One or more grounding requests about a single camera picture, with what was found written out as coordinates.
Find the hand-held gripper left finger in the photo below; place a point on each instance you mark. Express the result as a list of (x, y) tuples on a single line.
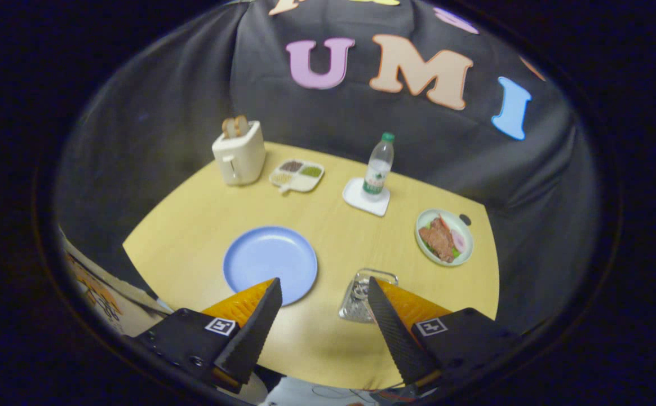
[(255, 332)]

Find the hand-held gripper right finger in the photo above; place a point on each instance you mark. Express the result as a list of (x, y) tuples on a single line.
[(395, 332)]

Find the blue round plate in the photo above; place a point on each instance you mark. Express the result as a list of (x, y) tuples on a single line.
[(269, 259)]

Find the white garment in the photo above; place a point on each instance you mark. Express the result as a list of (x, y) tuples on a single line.
[(305, 393)]

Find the grilled meat slices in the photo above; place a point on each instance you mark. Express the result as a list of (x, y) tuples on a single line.
[(438, 242)]

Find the pink ham slice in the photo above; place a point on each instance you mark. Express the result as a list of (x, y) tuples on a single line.
[(458, 241)]

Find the pale green food plate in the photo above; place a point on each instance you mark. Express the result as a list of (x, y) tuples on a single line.
[(466, 242)]

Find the black table grommet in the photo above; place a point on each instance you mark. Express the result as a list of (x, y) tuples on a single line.
[(465, 219)]

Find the white square coaster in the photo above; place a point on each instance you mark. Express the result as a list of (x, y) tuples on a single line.
[(356, 202)]

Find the person's beige clothing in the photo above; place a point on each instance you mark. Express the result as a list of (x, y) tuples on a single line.
[(108, 304)]

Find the white divided snack dish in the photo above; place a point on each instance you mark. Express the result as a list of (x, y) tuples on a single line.
[(302, 183)]

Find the clear water bottle green cap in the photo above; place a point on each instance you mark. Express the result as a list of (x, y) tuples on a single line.
[(377, 172)]

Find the cream toaster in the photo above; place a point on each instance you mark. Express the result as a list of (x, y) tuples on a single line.
[(240, 158)]

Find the black backdrop cloth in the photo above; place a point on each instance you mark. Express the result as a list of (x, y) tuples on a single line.
[(418, 146)]

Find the toasted bread slice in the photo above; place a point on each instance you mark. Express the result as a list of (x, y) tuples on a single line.
[(229, 128), (242, 126)]

